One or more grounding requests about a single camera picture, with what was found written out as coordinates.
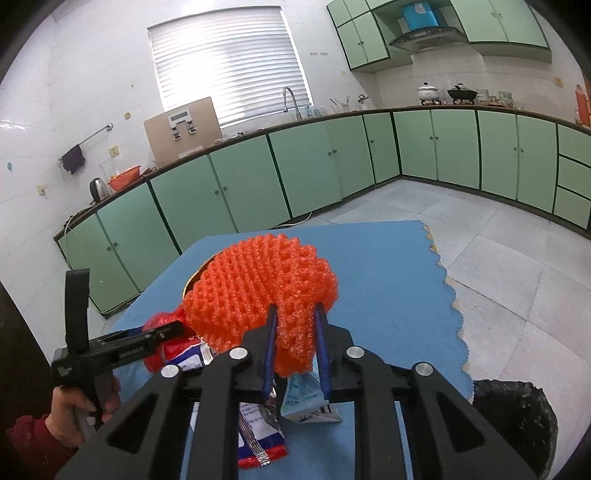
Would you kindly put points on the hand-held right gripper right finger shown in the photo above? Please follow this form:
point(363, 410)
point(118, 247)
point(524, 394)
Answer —
point(323, 350)

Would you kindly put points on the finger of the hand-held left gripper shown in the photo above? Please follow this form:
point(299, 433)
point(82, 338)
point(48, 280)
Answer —
point(76, 304)
point(147, 333)

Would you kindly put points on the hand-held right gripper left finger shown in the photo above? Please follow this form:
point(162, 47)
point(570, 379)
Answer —
point(270, 350)

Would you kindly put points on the red plastic wrapper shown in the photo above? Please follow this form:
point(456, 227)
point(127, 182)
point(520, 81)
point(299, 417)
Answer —
point(161, 319)

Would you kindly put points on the bulky orange foam net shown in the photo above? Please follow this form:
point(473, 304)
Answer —
point(258, 277)

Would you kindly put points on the bin with black bag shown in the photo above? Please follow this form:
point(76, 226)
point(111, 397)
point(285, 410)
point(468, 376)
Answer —
point(508, 424)

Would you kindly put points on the person's left hand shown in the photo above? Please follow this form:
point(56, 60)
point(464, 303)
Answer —
point(64, 410)

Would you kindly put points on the light blue packet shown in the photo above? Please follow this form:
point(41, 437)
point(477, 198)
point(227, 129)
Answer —
point(300, 397)

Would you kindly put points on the brown cardboard piece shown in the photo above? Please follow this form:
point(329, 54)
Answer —
point(198, 273)

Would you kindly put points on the blue scalloped table mat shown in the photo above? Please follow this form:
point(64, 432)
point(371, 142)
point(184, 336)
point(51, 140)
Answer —
point(383, 286)

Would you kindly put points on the red white blue snack bag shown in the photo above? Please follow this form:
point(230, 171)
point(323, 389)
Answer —
point(258, 438)

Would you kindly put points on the steel electric kettle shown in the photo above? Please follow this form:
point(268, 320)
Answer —
point(98, 189)

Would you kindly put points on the orange plastic basin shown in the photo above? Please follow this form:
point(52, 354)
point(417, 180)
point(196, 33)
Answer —
point(122, 181)

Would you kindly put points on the dark towel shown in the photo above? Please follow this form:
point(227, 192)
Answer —
point(73, 158)

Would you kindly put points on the green base cabinet run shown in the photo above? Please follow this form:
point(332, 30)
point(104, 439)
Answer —
point(249, 184)

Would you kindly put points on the clear blue bottle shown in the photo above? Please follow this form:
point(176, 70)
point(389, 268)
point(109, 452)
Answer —
point(314, 111)

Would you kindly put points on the chrome kitchen faucet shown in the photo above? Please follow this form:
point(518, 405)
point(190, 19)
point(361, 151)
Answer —
point(298, 112)

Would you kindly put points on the utensil holder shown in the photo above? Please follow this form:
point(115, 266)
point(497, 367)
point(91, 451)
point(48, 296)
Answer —
point(340, 106)

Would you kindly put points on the white cooking pot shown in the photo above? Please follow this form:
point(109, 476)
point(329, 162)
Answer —
point(427, 92)

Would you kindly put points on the white window blind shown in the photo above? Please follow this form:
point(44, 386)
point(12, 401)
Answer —
point(231, 64)

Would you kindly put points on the black wok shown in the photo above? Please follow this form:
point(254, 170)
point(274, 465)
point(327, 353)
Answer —
point(461, 94)

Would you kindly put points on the green printed box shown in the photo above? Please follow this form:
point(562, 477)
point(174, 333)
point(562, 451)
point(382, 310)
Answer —
point(505, 98)

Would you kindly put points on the range hood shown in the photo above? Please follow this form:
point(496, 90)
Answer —
point(425, 39)

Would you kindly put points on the blue box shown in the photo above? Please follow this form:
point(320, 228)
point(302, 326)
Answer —
point(419, 16)

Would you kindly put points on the orange thermos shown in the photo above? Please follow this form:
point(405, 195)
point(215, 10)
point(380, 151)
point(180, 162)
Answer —
point(579, 106)

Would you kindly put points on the chrome towel rail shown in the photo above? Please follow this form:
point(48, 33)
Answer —
point(94, 135)

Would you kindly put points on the green wall cabinet unit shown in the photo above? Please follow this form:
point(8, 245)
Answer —
point(364, 41)

